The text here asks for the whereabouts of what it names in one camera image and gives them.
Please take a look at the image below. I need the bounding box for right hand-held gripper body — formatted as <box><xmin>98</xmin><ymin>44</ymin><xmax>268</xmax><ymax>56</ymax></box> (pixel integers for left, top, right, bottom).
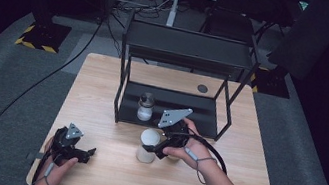
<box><xmin>152</xmin><ymin>103</ymin><xmax>196</xmax><ymax>159</ymax></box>

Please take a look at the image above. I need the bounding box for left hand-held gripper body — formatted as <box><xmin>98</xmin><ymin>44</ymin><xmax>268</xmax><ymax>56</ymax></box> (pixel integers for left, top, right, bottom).
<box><xmin>49</xmin><ymin>119</ymin><xmax>92</xmax><ymax>165</ymax></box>

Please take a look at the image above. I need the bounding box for white cup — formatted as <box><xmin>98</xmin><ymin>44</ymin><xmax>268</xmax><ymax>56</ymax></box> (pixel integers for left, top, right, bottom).
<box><xmin>134</xmin><ymin>126</ymin><xmax>163</xmax><ymax>166</ymax></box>

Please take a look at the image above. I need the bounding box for person's left hand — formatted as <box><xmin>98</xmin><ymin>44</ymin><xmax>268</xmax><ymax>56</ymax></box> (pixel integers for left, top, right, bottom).
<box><xmin>35</xmin><ymin>136</ymin><xmax>82</xmax><ymax>185</ymax></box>

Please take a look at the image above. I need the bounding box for person's right hand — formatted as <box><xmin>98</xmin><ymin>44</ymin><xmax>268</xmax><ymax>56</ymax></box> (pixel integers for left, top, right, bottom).
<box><xmin>168</xmin><ymin>116</ymin><xmax>226</xmax><ymax>177</ymax></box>

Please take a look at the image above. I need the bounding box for glass shaker with metal lid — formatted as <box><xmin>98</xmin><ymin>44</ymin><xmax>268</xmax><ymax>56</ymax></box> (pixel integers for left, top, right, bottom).
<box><xmin>135</xmin><ymin>90</ymin><xmax>157</xmax><ymax>124</ymax></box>

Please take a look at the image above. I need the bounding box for grey metal table clip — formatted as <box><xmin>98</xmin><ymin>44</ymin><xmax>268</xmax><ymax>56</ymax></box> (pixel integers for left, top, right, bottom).
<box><xmin>26</xmin><ymin>150</ymin><xmax>46</xmax><ymax>164</ymax></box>

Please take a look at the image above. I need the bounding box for round dark table grommet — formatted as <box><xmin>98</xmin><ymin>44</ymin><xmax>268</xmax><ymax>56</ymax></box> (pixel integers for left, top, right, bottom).
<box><xmin>196</xmin><ymin>83</ymin><xmax>209</xmax><ymax>94</ymax></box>

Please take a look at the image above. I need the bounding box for black metal shelf rack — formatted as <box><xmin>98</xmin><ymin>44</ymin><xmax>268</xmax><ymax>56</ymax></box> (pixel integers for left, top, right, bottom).
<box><xmin>108</xmin><ymin>9</ymin><xmax>267</xmax><ymax>147</ymax></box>

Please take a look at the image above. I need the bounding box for striped black stand base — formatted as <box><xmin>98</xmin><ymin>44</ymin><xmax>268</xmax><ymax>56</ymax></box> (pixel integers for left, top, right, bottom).
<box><xmin>13</xmin><ymin>16</ymin><xmax>73</xmax><ymax>56</ymax></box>
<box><xmin>247</xmin><ymin>64</ymin><xmax>295</xmax><ymax>100</ymax></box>

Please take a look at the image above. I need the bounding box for black chair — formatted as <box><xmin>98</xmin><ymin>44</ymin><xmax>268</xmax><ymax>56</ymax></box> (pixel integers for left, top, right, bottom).
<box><xmin>198</xmin><ymin>0</ymin><xmax>288</xmax><ymax>49</ymax></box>

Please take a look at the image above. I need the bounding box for white metal stand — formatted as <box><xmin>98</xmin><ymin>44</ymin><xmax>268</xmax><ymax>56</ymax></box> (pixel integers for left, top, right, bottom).
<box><xmin>165</xmin><ymin>0</ymin><xmax>259</xmax><ymax>41</ymax></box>

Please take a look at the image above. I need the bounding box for dark hanging curtain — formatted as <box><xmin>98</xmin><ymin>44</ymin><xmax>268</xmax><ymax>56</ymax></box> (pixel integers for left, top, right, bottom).
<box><xmin>264</xmin><ymin>0</ymin><xmax>329</xmax><ymax>85</ymax></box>

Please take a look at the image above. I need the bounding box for grey left wrist strap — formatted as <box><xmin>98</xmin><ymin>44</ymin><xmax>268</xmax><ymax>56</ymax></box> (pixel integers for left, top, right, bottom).
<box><xmin>35</xmin><ymin>160</ymin><xmax>57</xmax><ymax>185</ymax></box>

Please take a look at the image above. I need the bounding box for grey wrist strap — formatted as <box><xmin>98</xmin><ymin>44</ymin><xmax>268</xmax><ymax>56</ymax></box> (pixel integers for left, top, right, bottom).
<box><xmin>35</xmin><ymin>160</ymin><xmax>57</xmax><ymax>185</ymax></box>
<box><xmin>178</xmin><ymin>146</ymin><xmax>221</xmax><ymax>185</ymax></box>

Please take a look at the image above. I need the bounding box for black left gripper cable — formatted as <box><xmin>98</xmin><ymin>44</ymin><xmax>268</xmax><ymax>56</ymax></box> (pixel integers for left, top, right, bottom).
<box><xmin>30</xmin><ymin>147</ymin><xmax>53</xmax><ymax>185</ymax></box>

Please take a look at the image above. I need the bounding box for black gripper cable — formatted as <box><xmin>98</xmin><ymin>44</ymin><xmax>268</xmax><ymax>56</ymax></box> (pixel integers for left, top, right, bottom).
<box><xmin>182</xmin><ymin>128</ymin><xmax>234</xmax><ymax>176</ymax></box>
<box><xmin>30</xmin><ymin>147</ymin><xmax>53</xmax><ymax>185</ymax></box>

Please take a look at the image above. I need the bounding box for grey right wrist strap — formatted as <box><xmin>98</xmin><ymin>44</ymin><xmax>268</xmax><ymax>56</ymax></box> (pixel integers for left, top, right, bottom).
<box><xmin>178</xmin><ymin>146</ymin><xmax>221</xmax><ymax>185</ymax></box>

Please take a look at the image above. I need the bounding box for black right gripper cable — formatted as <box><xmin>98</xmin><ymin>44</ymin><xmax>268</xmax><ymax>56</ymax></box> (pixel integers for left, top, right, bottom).
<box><xmin>182</xmin><ymin>128</ymin><xmax>234</xmax><ymax>176</ymax></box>

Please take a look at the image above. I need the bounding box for long black floor cable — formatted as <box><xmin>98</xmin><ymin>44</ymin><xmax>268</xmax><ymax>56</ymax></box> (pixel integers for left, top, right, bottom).
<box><xmin>0</xmin><ymin>0</ymin><xmax>105</xmax><ymax>185</ymax></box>

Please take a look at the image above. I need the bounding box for bundle of floor cables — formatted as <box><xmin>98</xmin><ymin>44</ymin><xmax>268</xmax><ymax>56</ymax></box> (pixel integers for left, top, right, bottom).
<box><xmin>111</xmin><ymin>0</ymin><xmax>175</xmax><ymax>22</ymax></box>

